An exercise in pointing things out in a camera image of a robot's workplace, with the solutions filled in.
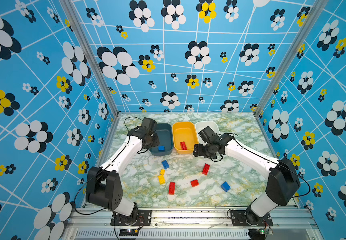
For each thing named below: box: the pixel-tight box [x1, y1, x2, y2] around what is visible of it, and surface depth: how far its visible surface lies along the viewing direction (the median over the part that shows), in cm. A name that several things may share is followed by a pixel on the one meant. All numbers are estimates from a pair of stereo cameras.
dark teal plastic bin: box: [149, 123, 174, 156], surface depth 101 cm
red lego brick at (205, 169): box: [201, 163, 210, 176], surface depth 91 cm
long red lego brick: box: [168, 182, 176, 195], surface depth 84 cm
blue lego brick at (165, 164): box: [161, 160, 170, 170], surface depth 93 cm
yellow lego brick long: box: [158, 174, 166, 185], surface depth 88 cm
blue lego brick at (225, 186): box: [220, 181, 231, 192], surface depth 84 cm
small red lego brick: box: [190, 179, 200, 188], surface depth 86 cm
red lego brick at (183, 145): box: [180, 141, 188, 150], surface depth 101 cm
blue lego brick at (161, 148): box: [157, 145, 165, 152], surface depth 101 cm
